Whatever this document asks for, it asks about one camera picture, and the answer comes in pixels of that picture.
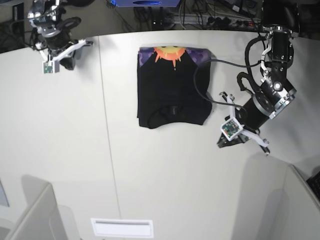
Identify black T-shirt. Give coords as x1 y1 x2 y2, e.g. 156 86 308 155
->
137 46 212 129

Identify grey partition panel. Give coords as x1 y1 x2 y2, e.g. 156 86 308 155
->
280 165 320 240
0 175 68 240

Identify grey partition panel left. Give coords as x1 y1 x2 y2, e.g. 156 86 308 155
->
0 175 68 240

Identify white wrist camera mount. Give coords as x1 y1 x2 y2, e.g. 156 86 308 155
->
35 39 94 74
217 92 270 155

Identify grey partition panel right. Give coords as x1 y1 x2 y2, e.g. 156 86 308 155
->
280 165 320 240

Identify white table slot plate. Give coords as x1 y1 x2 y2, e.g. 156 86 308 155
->
91 218 154 239

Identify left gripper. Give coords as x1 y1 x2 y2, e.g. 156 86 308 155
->
235 93 272 132

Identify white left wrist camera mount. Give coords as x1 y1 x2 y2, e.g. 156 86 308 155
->
217 92 270 155

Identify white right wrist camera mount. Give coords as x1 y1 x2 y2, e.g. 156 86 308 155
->
35 39 94 74

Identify blue box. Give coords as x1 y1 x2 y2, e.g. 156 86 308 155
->
109 0 180 8

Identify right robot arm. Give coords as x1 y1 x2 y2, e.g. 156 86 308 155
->
9 0 82 60

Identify black keyboard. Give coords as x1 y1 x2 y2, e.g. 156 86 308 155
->
306 172 320 200

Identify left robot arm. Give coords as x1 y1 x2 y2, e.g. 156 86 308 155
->
237 0 300 132

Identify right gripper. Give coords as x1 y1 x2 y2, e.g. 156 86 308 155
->
37 27 75 54

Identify white power strip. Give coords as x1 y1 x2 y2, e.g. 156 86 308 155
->
165 13 261 31

